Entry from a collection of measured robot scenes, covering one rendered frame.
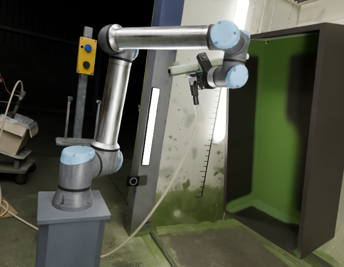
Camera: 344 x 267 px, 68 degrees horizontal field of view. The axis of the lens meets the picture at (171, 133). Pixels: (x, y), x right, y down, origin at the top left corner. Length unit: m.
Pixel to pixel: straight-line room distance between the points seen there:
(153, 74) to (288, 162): 1.17
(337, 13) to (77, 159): 2.40
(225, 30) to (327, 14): 1.99
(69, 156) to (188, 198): 1.45
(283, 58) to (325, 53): 0.55
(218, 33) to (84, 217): 0.93
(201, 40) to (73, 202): 0.89
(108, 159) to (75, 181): 0.21
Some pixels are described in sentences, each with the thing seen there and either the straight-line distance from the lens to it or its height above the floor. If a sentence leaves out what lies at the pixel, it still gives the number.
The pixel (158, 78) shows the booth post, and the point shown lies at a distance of 2.06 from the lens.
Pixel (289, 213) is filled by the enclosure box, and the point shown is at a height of 0.54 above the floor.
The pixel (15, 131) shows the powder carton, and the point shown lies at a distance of 3.21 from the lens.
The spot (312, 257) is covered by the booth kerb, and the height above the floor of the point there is 0.13.
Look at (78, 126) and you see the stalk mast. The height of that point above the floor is 0.89.
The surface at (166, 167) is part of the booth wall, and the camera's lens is 2.22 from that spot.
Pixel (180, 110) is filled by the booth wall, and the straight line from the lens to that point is 2.17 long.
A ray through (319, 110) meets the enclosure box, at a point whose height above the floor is 1.26.
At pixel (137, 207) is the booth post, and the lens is 2.26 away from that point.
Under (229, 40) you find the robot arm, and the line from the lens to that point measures 0.93.
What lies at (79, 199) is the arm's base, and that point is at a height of 0.69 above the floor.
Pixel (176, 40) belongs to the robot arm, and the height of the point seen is 1.43.
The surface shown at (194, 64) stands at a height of 1.39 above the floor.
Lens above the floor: 1.22
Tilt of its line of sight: 8 degrees down
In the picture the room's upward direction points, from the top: 9 degrees clockwise
